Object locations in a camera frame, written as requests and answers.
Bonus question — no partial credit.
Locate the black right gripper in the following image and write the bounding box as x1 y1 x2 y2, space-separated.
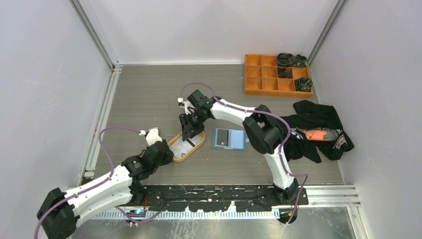
178 110 205 142

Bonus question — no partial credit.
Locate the white striped card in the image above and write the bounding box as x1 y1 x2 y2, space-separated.
186 134 204 147

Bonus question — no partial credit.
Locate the orange oval plastic tray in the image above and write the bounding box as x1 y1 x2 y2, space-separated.
168 132 205 162

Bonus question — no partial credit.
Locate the blue leather card holder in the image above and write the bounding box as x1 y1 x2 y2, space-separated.
211 128 249 151

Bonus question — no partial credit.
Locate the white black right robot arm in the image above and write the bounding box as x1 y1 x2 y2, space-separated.
178 90 299 205

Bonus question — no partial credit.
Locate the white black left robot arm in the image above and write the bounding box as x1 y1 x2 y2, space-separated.
34 140 174 239

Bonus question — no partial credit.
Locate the silver VIP card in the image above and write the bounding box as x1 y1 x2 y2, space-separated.
170 137 191 160

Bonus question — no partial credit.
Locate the orange compartment organizer box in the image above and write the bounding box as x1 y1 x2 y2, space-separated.
244 54 313 99

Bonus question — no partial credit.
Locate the black sock in compartment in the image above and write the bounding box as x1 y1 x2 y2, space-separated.
277 67 293 79

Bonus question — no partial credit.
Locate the dark rolled sock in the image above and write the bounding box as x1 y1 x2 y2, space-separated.
276 53 297 67

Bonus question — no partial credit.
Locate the black t-shirt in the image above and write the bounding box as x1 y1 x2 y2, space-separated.
282 100 354 163

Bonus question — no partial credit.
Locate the green black rolled sock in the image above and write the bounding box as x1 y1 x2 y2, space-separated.
294 77 313 92

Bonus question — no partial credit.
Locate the green patterned rolled sock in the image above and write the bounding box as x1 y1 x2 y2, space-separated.
294 54 308 68

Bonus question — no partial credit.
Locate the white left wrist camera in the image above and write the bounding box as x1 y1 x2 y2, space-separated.
139 127 163 146

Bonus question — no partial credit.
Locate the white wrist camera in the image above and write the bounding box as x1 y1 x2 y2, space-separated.
178 97 195 115
139 127 163 146

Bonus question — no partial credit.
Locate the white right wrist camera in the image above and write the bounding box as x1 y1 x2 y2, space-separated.
178 97 195 115

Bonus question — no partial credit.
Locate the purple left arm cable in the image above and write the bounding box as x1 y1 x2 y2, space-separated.
34 126 166 239

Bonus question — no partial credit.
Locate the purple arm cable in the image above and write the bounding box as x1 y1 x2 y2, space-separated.
180 82 309 226
34 126 166 239

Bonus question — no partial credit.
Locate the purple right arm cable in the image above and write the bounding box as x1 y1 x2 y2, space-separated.
180 82 309 226

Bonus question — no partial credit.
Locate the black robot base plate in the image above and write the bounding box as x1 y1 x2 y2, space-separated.
125 185 309 213

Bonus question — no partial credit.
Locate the aluminium frame rail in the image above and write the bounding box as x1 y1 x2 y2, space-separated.
91 185 361 223

